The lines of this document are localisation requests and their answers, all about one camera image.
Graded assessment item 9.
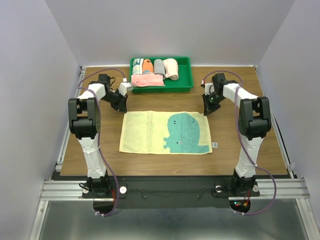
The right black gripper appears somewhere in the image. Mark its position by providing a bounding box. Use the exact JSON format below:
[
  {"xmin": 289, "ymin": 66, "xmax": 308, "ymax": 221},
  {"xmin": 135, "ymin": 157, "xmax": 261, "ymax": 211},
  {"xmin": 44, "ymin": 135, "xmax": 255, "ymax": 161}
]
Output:
[{"xmin": 201, "ymin": 91, "xmax": 226, "ymax": 116}]

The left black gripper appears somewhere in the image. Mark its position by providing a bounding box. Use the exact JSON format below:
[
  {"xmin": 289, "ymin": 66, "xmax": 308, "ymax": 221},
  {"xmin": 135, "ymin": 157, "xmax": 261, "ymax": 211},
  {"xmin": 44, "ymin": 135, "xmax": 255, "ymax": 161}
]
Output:
[{"xmin": 101, "ymin": 89, "xmax": 128, "ymax": 113}]

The yellow green towel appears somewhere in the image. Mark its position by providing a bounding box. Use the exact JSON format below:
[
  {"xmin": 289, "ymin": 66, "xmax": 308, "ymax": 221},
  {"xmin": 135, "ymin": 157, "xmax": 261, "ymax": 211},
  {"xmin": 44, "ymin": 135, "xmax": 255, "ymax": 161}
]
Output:
[{"xmin": 119, "ymin": 110, "xmax": 218, "ymax": 155}]

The pink towel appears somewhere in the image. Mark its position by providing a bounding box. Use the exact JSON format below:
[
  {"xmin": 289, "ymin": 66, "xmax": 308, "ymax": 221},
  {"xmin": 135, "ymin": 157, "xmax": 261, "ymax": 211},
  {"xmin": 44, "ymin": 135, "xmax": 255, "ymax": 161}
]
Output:
[
  {"xmin": 163, "ymin": 58, "xmax": 179, "ymax": 81},
  {"xmin": 131, "ymin": 74, "xmax": 165, "ymax": 87}
]

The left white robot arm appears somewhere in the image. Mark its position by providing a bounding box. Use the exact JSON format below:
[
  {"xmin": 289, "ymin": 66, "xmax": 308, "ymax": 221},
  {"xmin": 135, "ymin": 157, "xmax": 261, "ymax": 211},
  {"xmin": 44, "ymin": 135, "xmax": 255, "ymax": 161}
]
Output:
[{"xmin": 68, "ymin": 74, "xmax": 133, "ymax": 198}]

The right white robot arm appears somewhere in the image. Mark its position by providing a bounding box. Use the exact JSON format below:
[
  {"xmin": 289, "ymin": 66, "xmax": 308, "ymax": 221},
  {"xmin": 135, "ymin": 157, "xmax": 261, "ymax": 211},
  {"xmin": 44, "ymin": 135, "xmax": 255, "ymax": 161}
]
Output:
[{"xmin": 201, "ymin": 71, "xmax": 272, "ymax": 195}]

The pink rolled towel in tray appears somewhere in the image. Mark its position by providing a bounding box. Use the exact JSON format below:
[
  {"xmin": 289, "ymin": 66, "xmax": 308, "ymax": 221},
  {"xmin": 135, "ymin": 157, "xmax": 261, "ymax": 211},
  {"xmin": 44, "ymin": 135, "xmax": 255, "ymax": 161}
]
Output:
[{"xmin": 131, "ymin": 74, "xmax": 165, "ymax": 87}]

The green plastic tray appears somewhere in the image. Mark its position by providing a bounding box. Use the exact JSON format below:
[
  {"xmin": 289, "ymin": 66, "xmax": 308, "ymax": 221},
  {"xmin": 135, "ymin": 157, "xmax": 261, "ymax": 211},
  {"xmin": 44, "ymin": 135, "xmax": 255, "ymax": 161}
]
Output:
[{"xmin": 132, "ymin": 56, "xmax": 194, "ymax": 94}]

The white green rolled towel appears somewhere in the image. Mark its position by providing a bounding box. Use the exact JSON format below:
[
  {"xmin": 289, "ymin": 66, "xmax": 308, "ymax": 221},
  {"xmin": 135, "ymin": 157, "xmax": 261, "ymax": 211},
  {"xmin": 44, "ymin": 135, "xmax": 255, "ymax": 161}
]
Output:
[{"xmin": 131, "ymin": 58, "xmax": 144, "ymax": 75}]

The orange rolled towel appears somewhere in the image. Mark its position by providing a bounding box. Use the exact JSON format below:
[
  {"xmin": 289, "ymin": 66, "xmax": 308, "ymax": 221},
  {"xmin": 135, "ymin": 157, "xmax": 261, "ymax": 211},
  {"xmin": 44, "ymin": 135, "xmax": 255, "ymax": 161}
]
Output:
[{"xmin": 142, "ymin": 59, "xmax": 154, "ymax": 74}]

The grey rolled towel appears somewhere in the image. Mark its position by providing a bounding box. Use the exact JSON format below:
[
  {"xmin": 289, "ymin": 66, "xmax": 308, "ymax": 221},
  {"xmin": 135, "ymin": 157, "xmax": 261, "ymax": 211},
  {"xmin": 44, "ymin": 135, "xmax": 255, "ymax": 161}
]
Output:
[{"xmin": 153, "ymin": 59, "xmax": 166, "ymax": 79}]

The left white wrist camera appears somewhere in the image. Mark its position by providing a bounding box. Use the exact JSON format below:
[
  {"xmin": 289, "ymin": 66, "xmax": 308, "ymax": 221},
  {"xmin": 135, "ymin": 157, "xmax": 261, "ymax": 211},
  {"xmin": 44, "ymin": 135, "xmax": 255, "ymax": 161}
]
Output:
[{"xmin": 118, "ymin": 77, "xmax": 134, "ymax": 97}]

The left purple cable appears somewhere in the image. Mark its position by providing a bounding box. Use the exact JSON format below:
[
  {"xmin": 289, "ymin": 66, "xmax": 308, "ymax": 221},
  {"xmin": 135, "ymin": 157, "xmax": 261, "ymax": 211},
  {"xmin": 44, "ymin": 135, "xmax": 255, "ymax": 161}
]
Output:
[{"xmin": 76, "ymin": 67, "xmax": 127, "ymax": 218}]

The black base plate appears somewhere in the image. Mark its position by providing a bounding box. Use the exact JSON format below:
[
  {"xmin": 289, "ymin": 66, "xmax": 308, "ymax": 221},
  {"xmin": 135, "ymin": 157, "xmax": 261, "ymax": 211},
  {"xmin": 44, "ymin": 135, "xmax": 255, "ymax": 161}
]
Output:
[{"xmin": 79, "ymin": 176, "xmax": 260, "ymax": 213}]

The aluminium frame rail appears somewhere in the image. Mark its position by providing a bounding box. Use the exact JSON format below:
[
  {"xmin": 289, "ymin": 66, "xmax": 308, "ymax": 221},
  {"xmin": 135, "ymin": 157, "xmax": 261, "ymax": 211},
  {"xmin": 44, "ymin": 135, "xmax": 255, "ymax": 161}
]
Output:
[{"xmin": 29, "ymin": 65, "xmax": 311, "ymax": 240}]

